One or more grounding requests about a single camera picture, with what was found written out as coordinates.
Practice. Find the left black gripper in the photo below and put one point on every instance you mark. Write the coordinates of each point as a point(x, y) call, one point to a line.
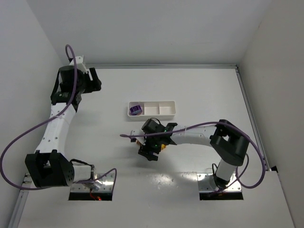
point(93, 79)

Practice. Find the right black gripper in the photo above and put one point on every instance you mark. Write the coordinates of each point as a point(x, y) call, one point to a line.
point(147, 149)

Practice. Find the purple lego brick top pile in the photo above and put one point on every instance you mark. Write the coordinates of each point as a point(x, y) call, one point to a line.
point(135, 110)

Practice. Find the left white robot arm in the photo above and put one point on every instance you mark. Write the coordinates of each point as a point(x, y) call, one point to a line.
point(48, 165)

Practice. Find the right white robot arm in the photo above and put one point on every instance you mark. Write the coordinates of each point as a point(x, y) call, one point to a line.
point(229, 144)

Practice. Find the white three-compartment tray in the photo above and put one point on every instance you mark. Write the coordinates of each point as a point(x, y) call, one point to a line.
point(162, 110)

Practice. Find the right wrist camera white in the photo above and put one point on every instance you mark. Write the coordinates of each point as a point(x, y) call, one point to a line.
point(137, 135)

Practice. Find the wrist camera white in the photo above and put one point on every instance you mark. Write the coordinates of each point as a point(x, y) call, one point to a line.
point(137, 135)
point(81, 67)

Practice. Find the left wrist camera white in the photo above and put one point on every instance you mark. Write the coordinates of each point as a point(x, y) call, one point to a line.
point(81, 67)

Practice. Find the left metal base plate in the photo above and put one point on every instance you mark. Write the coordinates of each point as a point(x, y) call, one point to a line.
point(101, 190)

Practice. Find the metal base plate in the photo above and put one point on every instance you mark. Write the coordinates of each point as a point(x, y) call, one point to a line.
point(101, 190)
point(209, 191)

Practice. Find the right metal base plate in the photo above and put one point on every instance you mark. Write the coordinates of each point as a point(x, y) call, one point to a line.
point(209, 191)

